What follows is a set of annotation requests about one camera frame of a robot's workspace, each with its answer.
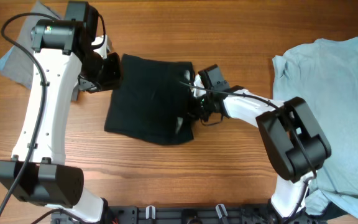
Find black shorts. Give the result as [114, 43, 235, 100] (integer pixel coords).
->
[104, 54, 194, 145]

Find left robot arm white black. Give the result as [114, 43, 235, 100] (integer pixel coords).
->
[0, 1, 123, 223]

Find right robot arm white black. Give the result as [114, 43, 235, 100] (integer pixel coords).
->
[185, 65, 331, 223]

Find folded grey shorts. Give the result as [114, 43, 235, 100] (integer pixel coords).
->
[0, 1, 80, 102]

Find folded light blue cloth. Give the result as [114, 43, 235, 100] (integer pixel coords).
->
[0, 47, 14, 71]

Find light blue t-shirt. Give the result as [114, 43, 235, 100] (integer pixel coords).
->
[273, 37, 358, 219]

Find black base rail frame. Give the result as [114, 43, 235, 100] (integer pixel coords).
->
[50, 202, 276, 224]

